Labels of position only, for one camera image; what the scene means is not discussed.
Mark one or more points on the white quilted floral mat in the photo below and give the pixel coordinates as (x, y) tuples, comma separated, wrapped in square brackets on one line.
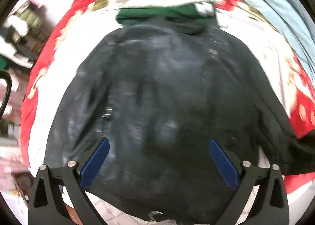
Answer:
[(73, 50)]

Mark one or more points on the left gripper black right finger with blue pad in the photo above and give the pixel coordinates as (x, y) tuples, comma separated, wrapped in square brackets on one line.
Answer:
[(270, 205)]

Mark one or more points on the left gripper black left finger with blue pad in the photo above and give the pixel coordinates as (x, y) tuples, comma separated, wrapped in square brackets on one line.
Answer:
[(46, 205)]

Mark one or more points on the clothes rack with garments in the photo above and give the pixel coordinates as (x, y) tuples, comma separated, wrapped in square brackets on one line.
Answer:
[(24, 33)]

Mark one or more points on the red floral blanket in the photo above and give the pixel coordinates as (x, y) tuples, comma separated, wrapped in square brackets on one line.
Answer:
[(159, 91)]

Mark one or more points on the green folded sweater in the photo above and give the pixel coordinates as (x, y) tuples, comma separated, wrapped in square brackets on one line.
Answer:
[(200, 13)]

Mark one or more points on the black jacket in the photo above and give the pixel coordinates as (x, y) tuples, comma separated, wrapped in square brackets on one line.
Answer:
[(167, 116)]

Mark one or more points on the light blue duvet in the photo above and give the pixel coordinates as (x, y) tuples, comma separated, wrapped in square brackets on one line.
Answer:
[(292, 20)]

